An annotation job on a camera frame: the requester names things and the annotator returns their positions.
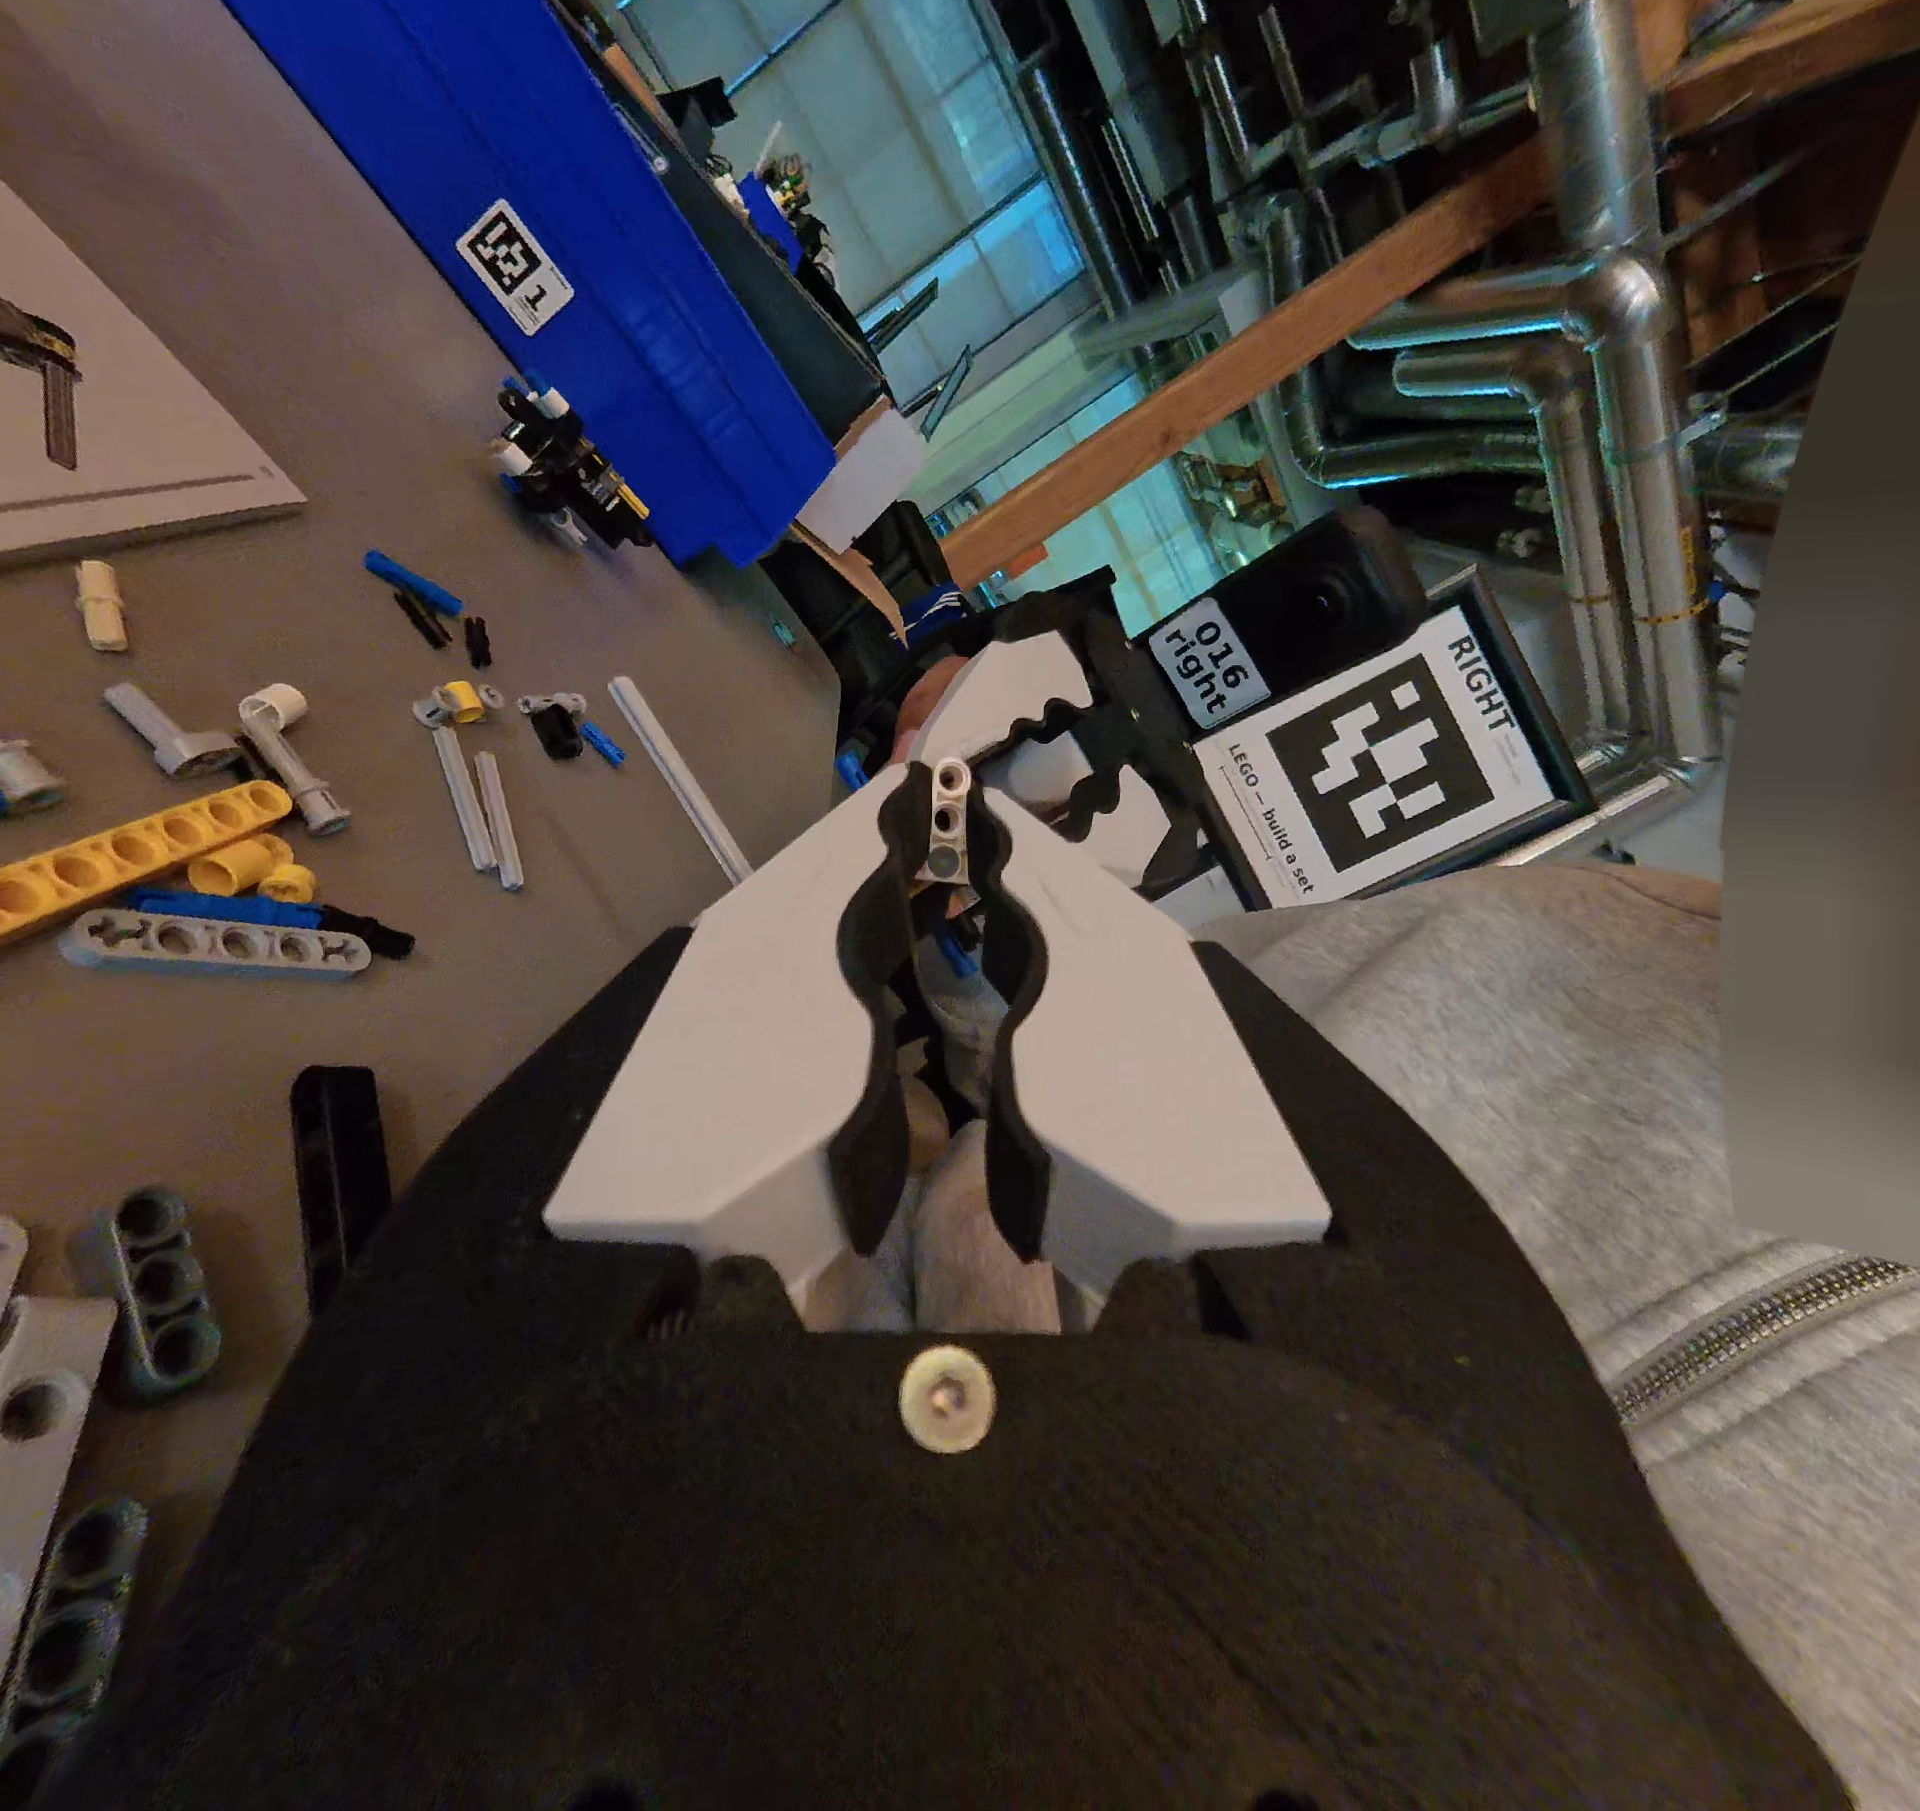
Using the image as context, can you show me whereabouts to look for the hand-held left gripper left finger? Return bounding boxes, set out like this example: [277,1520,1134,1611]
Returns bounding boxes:
[540,763,923,1286]

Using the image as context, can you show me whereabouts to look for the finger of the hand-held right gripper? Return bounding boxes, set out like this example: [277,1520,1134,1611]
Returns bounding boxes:
[918,632,1142,793]
[1035,731,1209,898]

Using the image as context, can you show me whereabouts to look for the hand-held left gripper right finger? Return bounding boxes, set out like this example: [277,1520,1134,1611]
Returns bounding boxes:
[959,791,1337,1299]

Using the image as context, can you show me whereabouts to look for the long light grey lego axle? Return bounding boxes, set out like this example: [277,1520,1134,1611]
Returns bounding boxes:
[606,677,752,886]

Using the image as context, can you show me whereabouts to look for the long black lego beam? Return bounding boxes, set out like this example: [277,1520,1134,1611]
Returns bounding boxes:
[289,1064,397,1320]

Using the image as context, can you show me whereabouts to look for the black lego subassembly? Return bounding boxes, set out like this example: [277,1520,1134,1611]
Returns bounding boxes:
[486,374,657,553]

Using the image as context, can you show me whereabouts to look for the blue lego axle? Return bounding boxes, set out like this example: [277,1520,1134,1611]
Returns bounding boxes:
[126,886,325,930]

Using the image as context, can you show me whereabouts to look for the yellow lego tube connector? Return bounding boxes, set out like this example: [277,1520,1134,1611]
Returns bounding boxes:
[186,831,296,898]

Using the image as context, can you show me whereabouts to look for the light grey five-hole lego beam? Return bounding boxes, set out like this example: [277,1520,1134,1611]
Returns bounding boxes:
[60,906,374,977]

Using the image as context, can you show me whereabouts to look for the long yellow lego beam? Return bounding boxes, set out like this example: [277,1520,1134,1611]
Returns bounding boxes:
[0,778,296,944]

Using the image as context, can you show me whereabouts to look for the lego instruction booklet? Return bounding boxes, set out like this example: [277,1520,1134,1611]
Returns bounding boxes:
[0,180,310,572]

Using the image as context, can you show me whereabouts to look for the cardboard box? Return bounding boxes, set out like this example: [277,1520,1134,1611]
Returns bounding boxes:
[791,398,932,554]

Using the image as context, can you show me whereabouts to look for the person in grey hoodie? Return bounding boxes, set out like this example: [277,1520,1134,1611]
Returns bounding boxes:
[884,858,1920,1811]

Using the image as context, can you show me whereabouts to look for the wooden ceiling beam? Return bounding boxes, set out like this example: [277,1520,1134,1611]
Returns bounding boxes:
[937,0,1920,586]

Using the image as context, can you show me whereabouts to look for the black plastic tray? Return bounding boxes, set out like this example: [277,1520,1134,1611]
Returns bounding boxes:
[599,25,888,422]

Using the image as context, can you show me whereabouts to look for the blue plastic bin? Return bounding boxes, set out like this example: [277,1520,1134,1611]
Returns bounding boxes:
[183,0,841,572]

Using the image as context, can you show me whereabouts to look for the silver ventilation duct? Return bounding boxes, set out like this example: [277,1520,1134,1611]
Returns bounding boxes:
[1261,0,1801,808]

